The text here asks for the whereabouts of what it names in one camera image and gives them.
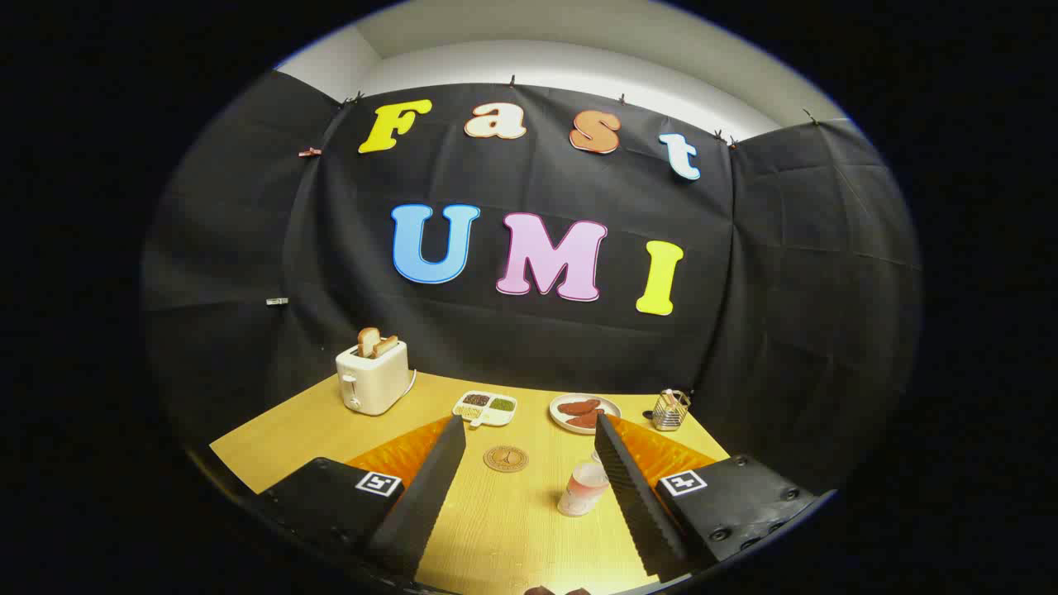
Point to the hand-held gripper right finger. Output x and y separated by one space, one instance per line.
636 504

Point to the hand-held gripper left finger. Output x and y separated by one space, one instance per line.
417 504

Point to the clear juice bottle pink label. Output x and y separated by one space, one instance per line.
583 492

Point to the round cork coaster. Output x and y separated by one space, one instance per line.
506 459

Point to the brown meat piece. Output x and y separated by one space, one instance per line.
583 421
579 406

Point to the wooden table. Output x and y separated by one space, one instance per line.
512 529

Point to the white round plate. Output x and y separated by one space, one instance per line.
562 420

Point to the white divided dish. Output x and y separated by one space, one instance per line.
486 407

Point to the white toaster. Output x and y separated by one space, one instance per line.
376 380

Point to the toast slice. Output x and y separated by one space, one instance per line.
368 339
385 345

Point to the black backdrop cloth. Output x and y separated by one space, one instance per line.
537 347

